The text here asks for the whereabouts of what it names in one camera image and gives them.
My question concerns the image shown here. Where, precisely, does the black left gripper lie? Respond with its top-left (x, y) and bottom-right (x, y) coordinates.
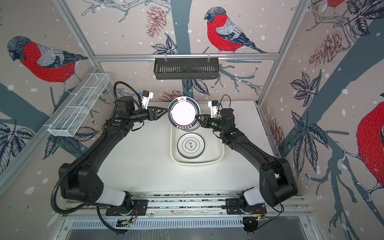
top-left (129, 105), bottom-right (168, 124)

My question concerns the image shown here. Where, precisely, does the white plate flower outline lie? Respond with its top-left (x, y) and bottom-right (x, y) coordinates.
top-left (177, 133), bottom-right (205, 159)

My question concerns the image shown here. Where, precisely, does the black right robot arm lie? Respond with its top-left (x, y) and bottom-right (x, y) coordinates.
top-left (195, 108), bottom-right (298, 208)

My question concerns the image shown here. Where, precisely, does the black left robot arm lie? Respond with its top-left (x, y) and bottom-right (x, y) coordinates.
top-left (51, 96), bottom-right (168, 207)

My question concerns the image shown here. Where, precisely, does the white plastic bin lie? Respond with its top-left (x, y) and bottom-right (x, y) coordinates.
top-left (170, 107), bottom-right (225, 166)

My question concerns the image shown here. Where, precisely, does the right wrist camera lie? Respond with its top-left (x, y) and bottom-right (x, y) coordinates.
top-left (208, 100), bottom-right (220, 118)

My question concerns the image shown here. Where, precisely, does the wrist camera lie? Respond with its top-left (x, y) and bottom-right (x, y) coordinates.
top-left (208, 100), bottom-right (220, 118)
top-left (140, 91), bottom-right (154, 110)

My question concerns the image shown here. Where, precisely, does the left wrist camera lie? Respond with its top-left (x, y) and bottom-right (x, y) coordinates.
top-left (140, 91), bottom-right (154, 110)

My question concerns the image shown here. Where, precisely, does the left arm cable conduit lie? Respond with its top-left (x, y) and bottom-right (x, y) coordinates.
top-left (50, 80), bottom-right (142, 235)

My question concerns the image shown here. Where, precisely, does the black hanging wire basket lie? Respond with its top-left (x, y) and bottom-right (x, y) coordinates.
top-left (154, 58), bottom-right (220, 80)

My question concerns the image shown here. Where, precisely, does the horizontal aluminium frame bar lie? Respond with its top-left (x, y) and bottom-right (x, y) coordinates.
top-left (94, 53), bottom-right (280, 63)

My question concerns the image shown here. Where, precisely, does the white mesh wall shelf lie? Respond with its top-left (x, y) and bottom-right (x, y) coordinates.
top-left (48, 73), bottom-right (110, 137)

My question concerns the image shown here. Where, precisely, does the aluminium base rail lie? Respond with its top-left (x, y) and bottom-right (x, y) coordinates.
top-left (64, 192), bottom-right (307, 231)

